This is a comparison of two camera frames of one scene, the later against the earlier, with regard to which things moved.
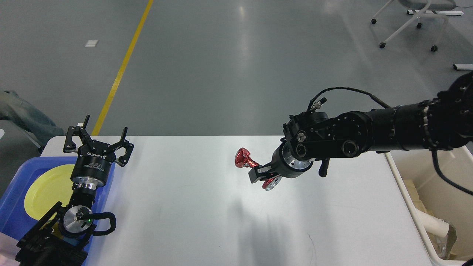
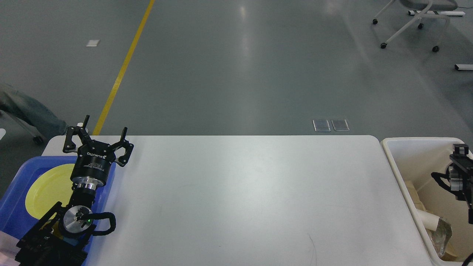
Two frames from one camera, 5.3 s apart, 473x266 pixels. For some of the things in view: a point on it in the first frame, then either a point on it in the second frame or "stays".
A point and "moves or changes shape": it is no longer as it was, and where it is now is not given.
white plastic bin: x=443 y=199 stays
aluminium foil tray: x=442 y=245 moves or changes shape
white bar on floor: x=464 y=66 stays
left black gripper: x=92 y=166 stays
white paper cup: x=432 y=224 moves or changes shape
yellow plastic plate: x=54 y=186 stays
